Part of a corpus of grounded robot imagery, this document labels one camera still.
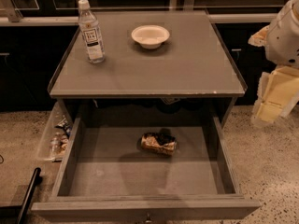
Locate snack items in bin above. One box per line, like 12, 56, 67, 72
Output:
50, 118, 72, 156

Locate white paper bowl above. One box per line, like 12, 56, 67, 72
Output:
131, 25, 170, 49

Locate open grey top drawer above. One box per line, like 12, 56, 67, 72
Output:
32, 105, 260, 222

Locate orange soda can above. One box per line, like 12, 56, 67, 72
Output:
141, 133, 177, 156

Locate clear plastic water bottle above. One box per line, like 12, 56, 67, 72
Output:
78, 0, 105, 63

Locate grey cabinet with counter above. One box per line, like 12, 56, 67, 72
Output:
49, 10, 247, 114

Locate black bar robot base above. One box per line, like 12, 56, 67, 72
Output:
0, 167, 43, 224

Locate metal drawer handle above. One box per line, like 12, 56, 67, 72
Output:
144, 213, 152, 224

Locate clear plastic storage bin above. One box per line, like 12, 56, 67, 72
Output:
36, 103, 73, 161

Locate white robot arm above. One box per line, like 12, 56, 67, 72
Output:
249, 0, 299, 127

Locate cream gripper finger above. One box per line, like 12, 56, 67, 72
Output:
251, 66, 299, 127
248, 25, 269, 47

